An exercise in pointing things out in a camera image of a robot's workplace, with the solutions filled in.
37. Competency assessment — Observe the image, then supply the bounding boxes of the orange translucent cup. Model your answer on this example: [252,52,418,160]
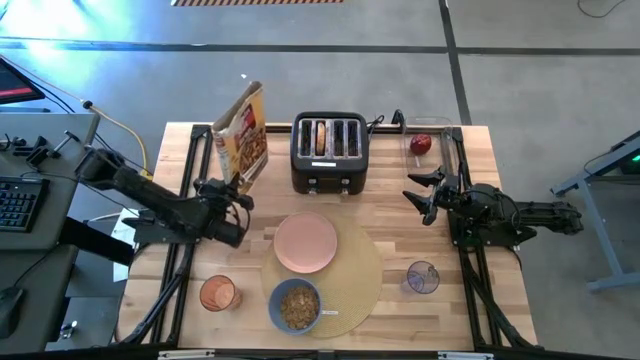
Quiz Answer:
[198,274,245,313]

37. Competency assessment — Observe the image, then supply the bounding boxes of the clear plastic container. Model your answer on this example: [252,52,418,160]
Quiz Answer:
[402,115,459,194]

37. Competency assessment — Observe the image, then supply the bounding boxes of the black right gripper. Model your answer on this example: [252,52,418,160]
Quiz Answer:
[402,168,470,226]

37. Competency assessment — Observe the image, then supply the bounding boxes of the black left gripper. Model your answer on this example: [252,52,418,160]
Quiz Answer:
[195,172,255,216]

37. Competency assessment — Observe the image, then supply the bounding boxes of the black four-slot toaster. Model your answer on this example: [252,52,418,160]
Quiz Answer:
[289,110,371,196]

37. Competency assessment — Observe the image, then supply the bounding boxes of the purple translucent cup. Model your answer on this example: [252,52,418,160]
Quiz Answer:
[399,260,441,295]

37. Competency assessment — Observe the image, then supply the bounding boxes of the brown cereal flakes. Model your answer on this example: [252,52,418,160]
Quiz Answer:
[279,285,320,331]

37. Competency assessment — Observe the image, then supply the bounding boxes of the pink plate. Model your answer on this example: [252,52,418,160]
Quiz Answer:
[273,211,339,275]

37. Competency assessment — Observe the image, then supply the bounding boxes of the black aluminium table frame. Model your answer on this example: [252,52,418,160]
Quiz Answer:
[114,122,539,360]

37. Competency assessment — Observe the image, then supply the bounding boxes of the round woven straw placemat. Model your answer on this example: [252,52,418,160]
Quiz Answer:
[259,214,384,339]

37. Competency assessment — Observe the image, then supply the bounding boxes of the black desk clamp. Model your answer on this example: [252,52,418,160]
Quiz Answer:
[24,130,81,169]

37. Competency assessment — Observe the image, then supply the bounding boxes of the white paper sheet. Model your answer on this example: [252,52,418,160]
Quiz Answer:
[112,208,144,284]

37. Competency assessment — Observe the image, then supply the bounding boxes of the computer monitor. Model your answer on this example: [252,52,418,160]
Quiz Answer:
[0,55,46,106]

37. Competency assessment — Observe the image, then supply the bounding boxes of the yellow cereal box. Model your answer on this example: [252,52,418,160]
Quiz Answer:
[211,80,270,195]

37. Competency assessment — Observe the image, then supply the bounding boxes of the grey desk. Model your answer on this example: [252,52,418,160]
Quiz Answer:
[0,112,136,351]

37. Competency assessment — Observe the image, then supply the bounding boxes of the red apple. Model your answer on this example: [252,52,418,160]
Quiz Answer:
[409,133,433,156]

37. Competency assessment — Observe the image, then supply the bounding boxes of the black computer mouse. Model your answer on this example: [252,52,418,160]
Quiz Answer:
[0,285,25,341]

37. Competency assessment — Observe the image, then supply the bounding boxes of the black floor cable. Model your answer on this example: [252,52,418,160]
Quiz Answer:
[577,0,629,20]

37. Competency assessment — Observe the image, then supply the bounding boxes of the silver metal bracket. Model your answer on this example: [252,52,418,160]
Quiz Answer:
[158,349,216,360]
[438,351,494,360]

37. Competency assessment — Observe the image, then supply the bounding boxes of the grey metal table stand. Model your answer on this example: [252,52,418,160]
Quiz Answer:
[549,130,640,294]

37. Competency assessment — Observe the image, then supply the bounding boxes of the black backlit keyboard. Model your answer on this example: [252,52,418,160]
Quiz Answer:
[0,175,51,234]

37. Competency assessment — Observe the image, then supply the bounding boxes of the yellow cable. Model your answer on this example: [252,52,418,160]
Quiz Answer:
[89,104,154,179]

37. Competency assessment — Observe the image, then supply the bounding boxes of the blue bowl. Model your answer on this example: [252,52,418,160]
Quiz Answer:
[267,277,324,336]

